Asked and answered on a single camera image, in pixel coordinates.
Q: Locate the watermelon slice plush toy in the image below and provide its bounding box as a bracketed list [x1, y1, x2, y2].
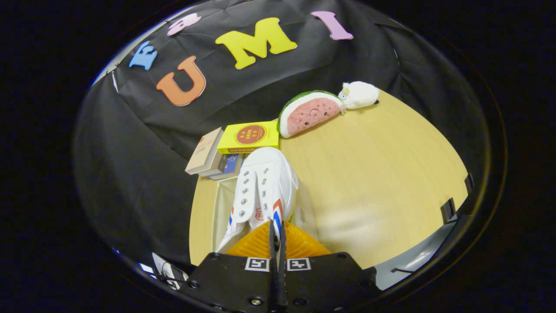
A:
[277, 90, 347, 139]

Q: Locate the white and black printed item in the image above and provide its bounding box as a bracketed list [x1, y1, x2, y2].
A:
[151, 252, 189, 291]

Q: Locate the blue book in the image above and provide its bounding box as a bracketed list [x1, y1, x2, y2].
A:
[208, 153, 245, 181]

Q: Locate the yellow book with red circle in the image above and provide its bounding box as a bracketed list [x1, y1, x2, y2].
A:
[217, 120, 281, 154]

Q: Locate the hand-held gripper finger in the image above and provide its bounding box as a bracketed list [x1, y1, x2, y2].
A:
[178, 220, 277, 313]
[278, 221, 378, 313]

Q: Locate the grey book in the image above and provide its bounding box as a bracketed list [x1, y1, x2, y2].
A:
[198, 152, 226, 178]

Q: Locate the white canvas shoe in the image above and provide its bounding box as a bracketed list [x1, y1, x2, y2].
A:
[216, 147, 299, 253]

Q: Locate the white plush toy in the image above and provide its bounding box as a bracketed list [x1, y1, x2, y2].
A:
[338, 81, 380, 110]

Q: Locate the cream fabric storage box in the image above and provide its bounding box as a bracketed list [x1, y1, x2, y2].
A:
[212, 176, 322, 255]

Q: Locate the beige book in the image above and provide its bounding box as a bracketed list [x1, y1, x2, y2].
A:
[185, 127, 224, 175]

